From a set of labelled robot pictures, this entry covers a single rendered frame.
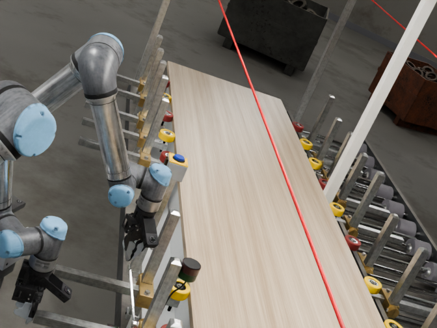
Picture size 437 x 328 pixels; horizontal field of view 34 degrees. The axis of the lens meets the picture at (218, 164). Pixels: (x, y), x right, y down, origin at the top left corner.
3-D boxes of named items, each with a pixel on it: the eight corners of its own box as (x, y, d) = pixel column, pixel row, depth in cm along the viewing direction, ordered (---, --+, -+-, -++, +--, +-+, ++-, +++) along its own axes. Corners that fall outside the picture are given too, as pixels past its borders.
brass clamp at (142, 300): (133, 306, 237) (138, 294, 235) (133, 281, 249) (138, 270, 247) (150, 310, 239) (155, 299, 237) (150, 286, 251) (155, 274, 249)
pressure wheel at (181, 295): (170, 321, 241) (181, 295, 236) (153, 306, 244) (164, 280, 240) (183, 313, 247) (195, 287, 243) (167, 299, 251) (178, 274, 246)
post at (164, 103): (129, 187, 338) (162, 98, 319) (129, 183, 341) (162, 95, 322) (136, 189, 339) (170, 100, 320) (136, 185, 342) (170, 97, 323)
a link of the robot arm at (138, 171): (111, 166, 220) (144, 177, 222) (116, 151, 230) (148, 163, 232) (103, 187, 223) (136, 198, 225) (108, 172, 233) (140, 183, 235)
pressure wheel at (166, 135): (168, 150, 361) (176, 131, 356) (167, 157, 353) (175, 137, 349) (153, 145, 359) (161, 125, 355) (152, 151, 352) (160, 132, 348)
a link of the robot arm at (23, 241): (-16, 241, 193) (19, 235, 201) (2, 266, 187) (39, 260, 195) (-9, 217, 190) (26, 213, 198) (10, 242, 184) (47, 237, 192)
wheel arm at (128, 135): (80, 125, 344) (82, 118, 343) (80, 123, 347) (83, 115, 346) (165, 151, 355) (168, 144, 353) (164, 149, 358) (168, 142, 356)
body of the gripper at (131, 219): (140, 228, 245) (151, 199, 240) (149, 243, 239) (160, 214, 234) (119, 227, 241) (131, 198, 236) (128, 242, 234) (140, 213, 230)
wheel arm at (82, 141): (77, 146, 322) (79, 138, 320) (77, 142, 325) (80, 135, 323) (167, 173, 332) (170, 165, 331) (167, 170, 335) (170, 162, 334)
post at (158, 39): (131, 108, 427) (157, 35, 408) (131, 105, 430) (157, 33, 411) (136, 110, 428) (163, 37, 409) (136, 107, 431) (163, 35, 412)
